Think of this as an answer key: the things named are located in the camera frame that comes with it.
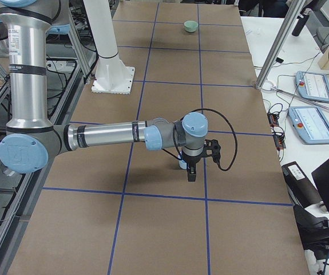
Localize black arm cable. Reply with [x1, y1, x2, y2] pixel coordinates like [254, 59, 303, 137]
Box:
[173, 108, 237, 172]

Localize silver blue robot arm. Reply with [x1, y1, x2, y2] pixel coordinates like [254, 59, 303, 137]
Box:
[0, 1, 208, 182]

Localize mint green ceramic bowl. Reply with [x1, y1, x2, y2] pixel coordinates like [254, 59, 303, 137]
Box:
[184, 20, 199, 33]

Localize light blue plastic cup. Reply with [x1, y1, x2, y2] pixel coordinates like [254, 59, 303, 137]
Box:
[179, 160, 187, 170]

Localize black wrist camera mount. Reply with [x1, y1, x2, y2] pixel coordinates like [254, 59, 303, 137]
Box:
[204, 139, 221, 164]

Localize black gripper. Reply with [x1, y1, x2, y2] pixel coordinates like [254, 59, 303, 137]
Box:
[181, 148, 205, 182]

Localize black label printer box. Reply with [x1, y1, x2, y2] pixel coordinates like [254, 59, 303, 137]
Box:
[282, 162, 322, 208]

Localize near teach pendant tablet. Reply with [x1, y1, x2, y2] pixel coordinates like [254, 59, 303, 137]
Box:
[288, 106, 329, 145]

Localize white camera mast pedestal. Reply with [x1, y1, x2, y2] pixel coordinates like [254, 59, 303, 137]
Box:
[84, 0, 135, 95]

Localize teach pendant tablet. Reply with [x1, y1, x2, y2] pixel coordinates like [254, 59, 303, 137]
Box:
[288, 106, 329, 145]
[295, 71, 329, 103]

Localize far teach pendant tablet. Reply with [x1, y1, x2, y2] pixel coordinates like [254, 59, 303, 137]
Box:
[295, 71, 329, 103]

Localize aluminium frame post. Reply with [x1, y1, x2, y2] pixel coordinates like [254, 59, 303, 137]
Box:
[255, 1, 306, 90]

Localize orange black electronics board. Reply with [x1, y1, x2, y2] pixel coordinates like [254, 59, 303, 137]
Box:
[267, 112, 286, 151]

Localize black water bottle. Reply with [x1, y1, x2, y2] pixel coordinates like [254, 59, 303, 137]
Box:
[291, 8, 312, 37]

